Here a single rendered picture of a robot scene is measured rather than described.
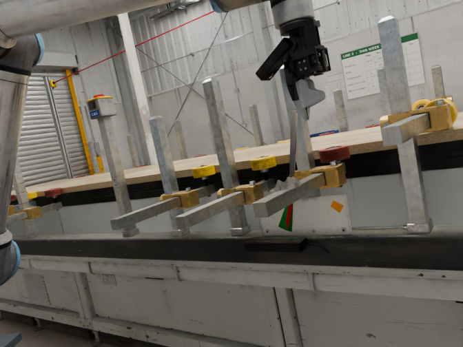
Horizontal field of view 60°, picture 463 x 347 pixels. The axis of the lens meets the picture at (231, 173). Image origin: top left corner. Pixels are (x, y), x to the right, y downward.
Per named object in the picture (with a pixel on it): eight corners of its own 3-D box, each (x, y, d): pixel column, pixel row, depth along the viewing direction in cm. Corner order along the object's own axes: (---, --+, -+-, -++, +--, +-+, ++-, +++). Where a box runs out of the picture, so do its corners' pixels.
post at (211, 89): (243, 239, 118) (210, 77, 113) (234, 239, 120) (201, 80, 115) (250, 235, 120) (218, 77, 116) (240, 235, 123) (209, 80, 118)
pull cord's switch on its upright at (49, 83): (79, 199, 353) (49, 74, 342) (69, 200, 362) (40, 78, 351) (87, 196, 359) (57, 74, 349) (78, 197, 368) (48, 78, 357)
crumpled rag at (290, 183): (294, 190, 81) (292, 179, 81) (265, 193, 85) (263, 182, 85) (312, 181, 88) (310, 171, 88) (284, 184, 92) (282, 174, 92)
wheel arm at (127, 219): (120, 233, 108) (116, 217, 108) (112, 233, 110) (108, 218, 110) (215, 194, 143) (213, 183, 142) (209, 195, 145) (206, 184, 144)
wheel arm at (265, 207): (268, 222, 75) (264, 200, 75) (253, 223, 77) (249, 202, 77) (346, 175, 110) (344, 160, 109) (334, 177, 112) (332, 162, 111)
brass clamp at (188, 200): (189, 208, 126) (185, 193, 126) (159, 211, 134) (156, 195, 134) (201, 203, 131) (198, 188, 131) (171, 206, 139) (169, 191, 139)
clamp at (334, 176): (340, 187, 97) (336, 166, 96) (290, 191, 105) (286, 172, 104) (347, 182, 101) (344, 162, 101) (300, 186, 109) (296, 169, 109)
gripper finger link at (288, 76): (295, 100, 88) (288, 60, 87) (289, 101, 89) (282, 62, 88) (304, 99, 92) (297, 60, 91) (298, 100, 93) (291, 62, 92)
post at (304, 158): (324, 248, 103) (290, 62, 98) (312, 248, 105) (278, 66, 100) (329, 244, 106) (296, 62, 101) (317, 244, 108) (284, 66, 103)
